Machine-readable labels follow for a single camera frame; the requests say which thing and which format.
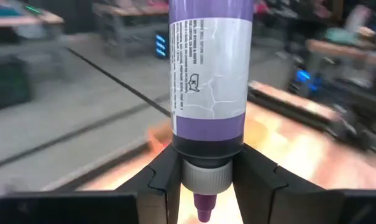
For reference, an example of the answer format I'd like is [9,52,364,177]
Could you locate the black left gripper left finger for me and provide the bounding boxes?
[116,144,183,224]

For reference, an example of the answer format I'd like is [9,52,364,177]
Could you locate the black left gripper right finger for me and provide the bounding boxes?
[232,142,334,224]

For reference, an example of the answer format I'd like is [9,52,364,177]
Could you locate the purple label ink bottle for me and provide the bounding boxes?
[168,0,254,223]

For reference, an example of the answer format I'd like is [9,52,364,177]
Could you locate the black computer tower blue lights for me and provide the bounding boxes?
[288,67,324,97]
[154,30,170,60]

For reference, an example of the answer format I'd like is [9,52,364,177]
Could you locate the black equipment case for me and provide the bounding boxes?
[0,55,32,111]

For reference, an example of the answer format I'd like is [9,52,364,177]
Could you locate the black table edge rail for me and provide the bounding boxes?
[247,80,376,158]

